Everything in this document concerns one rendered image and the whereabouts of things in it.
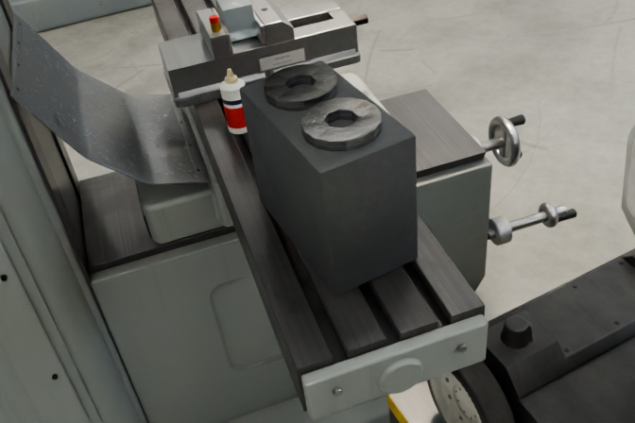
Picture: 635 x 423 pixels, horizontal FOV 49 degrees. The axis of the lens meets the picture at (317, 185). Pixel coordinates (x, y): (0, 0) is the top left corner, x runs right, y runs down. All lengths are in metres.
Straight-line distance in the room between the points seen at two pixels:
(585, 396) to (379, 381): 0.49
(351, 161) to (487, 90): 2.32
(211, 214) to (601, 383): 0.70
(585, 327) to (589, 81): 1.96
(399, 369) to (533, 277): 1.41
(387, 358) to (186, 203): 0.55
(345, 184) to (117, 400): 0.83
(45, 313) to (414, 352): 0.67
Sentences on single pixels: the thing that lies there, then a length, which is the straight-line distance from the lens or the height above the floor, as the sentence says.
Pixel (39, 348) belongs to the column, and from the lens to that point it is 1.30.
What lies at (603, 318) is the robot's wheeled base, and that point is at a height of 0.59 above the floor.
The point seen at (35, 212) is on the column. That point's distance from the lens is 1.16.
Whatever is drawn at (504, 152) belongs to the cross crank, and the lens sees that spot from 1.62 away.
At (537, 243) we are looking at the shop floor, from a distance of 2.30.
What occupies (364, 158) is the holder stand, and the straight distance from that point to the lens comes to 0.74.
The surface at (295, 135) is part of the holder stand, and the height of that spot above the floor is 1.12.
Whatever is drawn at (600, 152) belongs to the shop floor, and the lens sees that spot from 2.72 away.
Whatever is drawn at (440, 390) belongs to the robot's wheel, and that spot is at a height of 0.47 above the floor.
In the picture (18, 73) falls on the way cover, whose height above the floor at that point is 1.08.
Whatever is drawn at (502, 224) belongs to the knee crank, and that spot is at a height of 0.54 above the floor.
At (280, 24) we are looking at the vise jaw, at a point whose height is 1.03.
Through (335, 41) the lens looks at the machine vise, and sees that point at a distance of 1.29.
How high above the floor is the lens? 1.55
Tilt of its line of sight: 38 degrees down
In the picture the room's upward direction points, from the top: 7 degrees counter-clockwise
